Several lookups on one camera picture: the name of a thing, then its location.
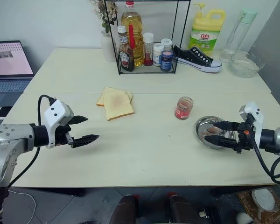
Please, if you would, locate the dried flower bunch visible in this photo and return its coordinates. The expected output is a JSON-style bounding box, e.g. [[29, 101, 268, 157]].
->
[[87, 0, 119, 35]]

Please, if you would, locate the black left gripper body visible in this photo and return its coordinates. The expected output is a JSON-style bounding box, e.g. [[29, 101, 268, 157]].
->
[[53, 123, 75, 148]]

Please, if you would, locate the open red jam jar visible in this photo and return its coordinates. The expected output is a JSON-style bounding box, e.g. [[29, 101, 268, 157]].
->
[[175, 96, 193, 120]]

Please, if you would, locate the grey laptop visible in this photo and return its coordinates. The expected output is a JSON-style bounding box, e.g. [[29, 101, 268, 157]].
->
[[0, 41, 35, 108]]

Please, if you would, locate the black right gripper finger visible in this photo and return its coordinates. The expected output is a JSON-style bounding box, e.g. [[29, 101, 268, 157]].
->
[[204, 135, 238, 150], [213, 120, 242, 131]]

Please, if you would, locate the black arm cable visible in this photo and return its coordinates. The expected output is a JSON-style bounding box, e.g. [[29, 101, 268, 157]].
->
[[250, 130, 280, 185], [7, 94, 56, 188]]

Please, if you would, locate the black wire frame rack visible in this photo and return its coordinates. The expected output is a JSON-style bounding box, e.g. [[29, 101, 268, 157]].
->
[[104, 0, 191, 76]]

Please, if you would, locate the blue labelled jar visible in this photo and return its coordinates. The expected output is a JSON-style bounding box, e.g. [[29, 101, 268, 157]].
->
[[160, 51, 173, 73]]

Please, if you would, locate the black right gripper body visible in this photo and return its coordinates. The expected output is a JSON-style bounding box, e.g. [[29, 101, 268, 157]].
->
[[235, 114, 257, 154]]

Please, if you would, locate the thin white floor cable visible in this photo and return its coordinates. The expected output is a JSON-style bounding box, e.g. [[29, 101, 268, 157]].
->
[[7, 188, 37, 224]]

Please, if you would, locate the yellow detergent bottle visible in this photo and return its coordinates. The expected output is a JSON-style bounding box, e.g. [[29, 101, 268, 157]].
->
[[188, 2, 226, 58]]

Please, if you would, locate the plain toast slice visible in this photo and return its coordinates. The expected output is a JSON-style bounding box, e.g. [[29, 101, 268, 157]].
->
[[96, 86, 133, 107]]

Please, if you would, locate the clear spice jar red powder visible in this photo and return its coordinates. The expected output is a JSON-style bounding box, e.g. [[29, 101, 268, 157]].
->
[[142, 32, 154, 67]]

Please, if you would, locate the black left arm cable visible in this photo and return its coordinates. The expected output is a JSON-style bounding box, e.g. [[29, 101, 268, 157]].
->
[[7, 94, 56, 188]]

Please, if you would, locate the black flat device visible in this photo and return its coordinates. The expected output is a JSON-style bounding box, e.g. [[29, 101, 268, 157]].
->
[[0, 106, 13, 118]]

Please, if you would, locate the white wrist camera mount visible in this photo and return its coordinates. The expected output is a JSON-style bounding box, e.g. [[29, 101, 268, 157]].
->
[[238, 101, 264, 150], [41, 99, 75, 149]]

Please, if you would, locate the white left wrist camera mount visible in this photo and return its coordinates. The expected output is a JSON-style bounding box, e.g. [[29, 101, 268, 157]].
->
[[41, 99, 75, 149]]

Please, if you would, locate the dark brown rounded shape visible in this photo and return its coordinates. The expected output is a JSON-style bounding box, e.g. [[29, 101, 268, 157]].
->
[[109, 194, 140, 224], [168, 192, 203, 224]]

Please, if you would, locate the white seasoning jar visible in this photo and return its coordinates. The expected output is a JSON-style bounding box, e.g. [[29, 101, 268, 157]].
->
[[152, 43, 165, 68]]

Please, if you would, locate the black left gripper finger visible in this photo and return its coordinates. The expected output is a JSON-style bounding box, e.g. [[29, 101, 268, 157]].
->
[[70, 115, 89, 126], [71, 134, 100, 148]]

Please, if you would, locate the round steel plate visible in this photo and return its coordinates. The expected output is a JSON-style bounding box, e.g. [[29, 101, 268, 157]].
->
[[195, 115, 240, 150]]

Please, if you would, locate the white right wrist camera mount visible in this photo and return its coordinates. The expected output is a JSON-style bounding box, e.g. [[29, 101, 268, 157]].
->
[[238, 101, 264, 150]]

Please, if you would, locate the clear bottle green lid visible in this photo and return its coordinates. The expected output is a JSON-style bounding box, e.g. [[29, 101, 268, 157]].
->
[[219, 9, 258, 64]]

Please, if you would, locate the white vase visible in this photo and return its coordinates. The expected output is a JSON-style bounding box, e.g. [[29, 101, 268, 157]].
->
[[100, 31, 118, 63]]

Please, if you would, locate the large cooking oil bottle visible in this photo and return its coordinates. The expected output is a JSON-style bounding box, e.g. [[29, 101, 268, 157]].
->
[[120, 0, 144, 67]]

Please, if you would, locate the clear jar white lid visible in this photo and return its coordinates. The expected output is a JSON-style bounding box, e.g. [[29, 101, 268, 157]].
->
[[161, 38, 173, 53]]

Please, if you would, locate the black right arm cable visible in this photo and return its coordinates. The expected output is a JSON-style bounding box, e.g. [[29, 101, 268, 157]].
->
[[250, 130, 280, 185]]

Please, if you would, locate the bread slice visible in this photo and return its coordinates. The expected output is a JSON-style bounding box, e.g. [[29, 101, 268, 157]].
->
[[103, 91, 135, 121]]

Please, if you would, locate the clear glass bowl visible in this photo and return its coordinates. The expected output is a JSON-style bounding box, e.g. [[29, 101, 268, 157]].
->
[[228, 49, 266, 78]]

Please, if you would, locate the white slipper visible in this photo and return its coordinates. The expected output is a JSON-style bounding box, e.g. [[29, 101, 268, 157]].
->
[[251, 188, 278, 213]]

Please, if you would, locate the black and white sneaker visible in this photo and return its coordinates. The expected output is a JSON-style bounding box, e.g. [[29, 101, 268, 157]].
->
[[173, 43, 223, 74]]

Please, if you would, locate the ketchup bottle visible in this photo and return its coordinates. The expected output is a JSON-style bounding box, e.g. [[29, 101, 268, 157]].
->
[[117, 25, 135, 72]]

